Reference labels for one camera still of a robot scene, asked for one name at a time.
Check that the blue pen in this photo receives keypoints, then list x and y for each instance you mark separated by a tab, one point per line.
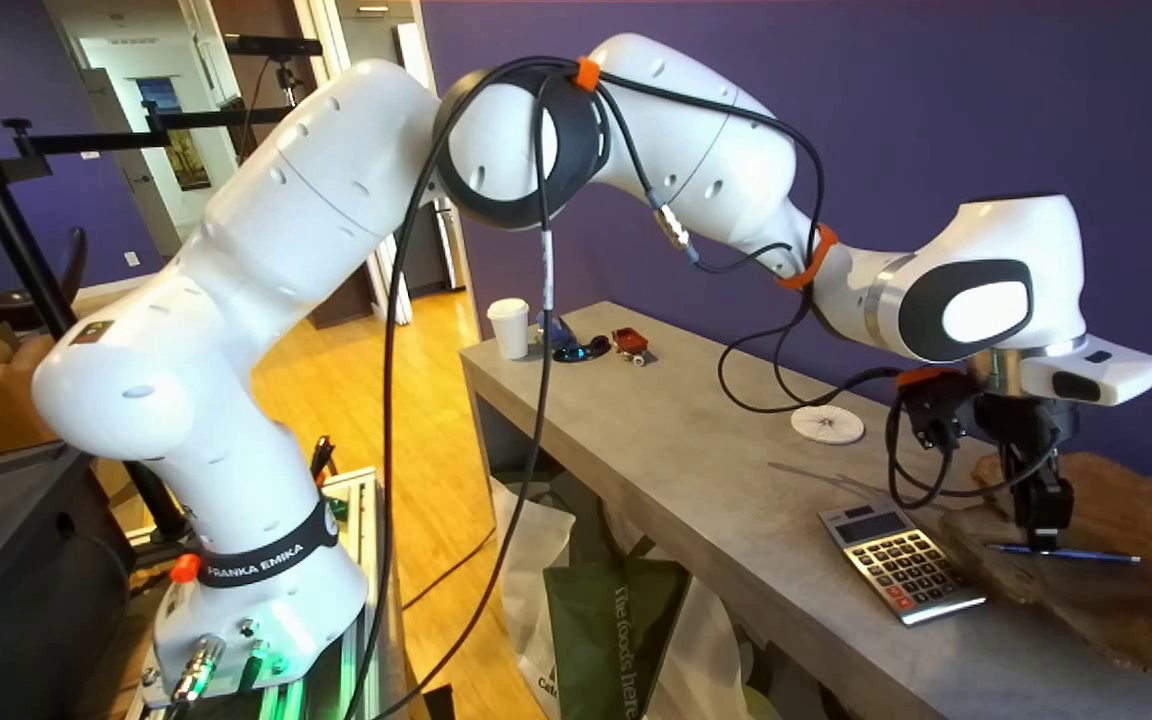
1075	552

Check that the black sunglasses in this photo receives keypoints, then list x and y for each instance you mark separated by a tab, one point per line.
579	352

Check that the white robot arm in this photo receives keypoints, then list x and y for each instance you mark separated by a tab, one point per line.
160	373

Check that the black cabinet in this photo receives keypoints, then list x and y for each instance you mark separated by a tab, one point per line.
60	583

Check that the white paper cup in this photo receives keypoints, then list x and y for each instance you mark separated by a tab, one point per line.
508	324

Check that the blue tape roll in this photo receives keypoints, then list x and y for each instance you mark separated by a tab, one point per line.
556	332

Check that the green shopping bag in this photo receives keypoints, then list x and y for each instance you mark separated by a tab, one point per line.
609	633

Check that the framed wall picture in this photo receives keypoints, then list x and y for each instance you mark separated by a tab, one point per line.
157	94

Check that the red small object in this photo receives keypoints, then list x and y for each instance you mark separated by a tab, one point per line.
634	345

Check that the white round disc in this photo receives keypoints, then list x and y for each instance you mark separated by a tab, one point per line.
831	425

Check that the white plastic bag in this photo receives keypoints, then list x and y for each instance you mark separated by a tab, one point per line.
535	543

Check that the grey calculator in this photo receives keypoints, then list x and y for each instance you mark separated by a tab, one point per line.
903	566

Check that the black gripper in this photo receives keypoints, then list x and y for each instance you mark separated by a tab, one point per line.
1026	439

